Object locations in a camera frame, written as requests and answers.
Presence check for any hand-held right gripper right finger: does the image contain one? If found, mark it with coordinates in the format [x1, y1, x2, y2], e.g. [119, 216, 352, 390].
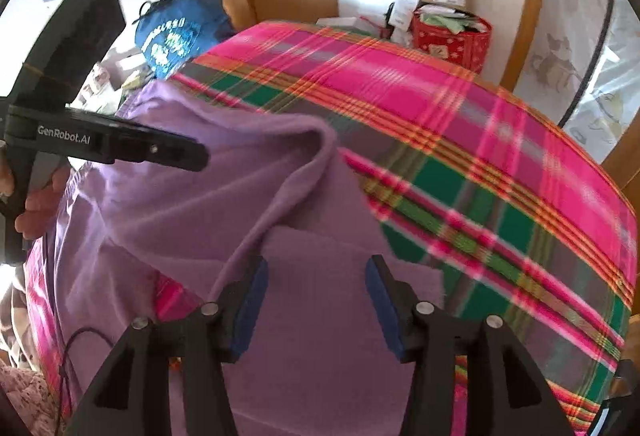
[365, 254, 576, 436]

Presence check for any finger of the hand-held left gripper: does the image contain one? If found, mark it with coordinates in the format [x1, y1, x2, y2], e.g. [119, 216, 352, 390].
[112, 123, 209, 173]

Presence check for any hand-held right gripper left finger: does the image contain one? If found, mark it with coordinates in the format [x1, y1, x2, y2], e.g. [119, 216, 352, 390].
[65, 255, 271, 436]

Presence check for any purple garment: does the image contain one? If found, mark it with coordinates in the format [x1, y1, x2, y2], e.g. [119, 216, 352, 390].
[47, 78, 453, 436]

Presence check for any person's left hand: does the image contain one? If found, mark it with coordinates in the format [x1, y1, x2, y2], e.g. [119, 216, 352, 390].
[14, 165, 72, 240]

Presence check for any pile of bedside clutter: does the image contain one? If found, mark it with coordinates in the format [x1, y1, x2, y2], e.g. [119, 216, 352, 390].
[75, 50, 156, 117]

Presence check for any pink green plaid blanket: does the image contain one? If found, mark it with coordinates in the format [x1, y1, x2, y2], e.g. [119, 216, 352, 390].
[25, 18, 633, 436]

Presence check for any small white box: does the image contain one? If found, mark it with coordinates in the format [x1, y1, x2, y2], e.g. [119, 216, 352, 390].
[390, 3, 416, 46]

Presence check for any red patterned storage box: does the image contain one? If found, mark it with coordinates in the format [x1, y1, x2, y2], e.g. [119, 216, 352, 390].
[411, 8, 493, 75]

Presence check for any white printed mosquito net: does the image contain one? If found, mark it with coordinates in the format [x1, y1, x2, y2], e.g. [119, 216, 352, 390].
[515, 0, 640, 161]

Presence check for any blue drawstring bag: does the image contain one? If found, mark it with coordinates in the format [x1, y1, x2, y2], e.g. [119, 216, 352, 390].
[132, 0, 236, 79]

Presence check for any black cable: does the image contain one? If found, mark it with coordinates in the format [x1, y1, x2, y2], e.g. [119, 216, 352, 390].
[55, 328, 121, 436]

